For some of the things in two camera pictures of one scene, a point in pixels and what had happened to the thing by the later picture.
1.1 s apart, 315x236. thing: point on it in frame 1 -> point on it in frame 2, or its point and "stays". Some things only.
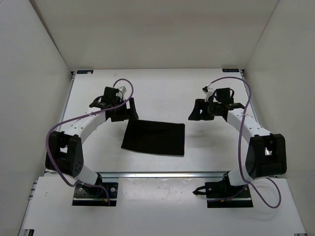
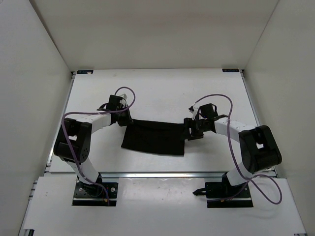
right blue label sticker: [230, 70] stays
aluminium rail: [164, 174] stays
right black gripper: [200, 104] -> [188, 123]
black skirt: [155, 137] stays
